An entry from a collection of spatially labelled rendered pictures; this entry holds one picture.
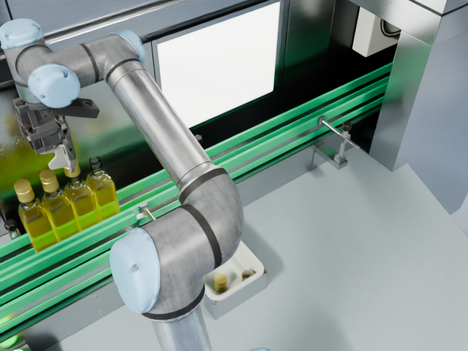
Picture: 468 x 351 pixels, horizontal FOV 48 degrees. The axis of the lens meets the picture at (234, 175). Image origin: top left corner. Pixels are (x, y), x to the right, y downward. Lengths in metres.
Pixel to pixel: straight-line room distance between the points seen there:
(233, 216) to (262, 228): 0.80
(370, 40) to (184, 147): 1.14
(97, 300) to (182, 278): 0.63
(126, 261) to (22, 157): 0.65
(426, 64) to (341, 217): 0.52
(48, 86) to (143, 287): 0.39
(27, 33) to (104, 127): 0.46
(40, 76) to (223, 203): 0.38
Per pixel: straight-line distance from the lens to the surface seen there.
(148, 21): 1.34
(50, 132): 1.16
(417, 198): 1.82
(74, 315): 1.42
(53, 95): 0.96
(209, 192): 0.85
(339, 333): 1.46
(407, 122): 1.74
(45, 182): 1.27
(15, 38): 1.04
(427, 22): 1.58
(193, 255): 0.80
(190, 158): 0.89
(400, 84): 1.71
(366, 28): 1.91
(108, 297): 1.43
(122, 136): 1.47
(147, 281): 0.78
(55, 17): 1.26
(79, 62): 0.99
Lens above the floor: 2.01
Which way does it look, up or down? 45 degrees down
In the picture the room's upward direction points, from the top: 1 degrees clockwise
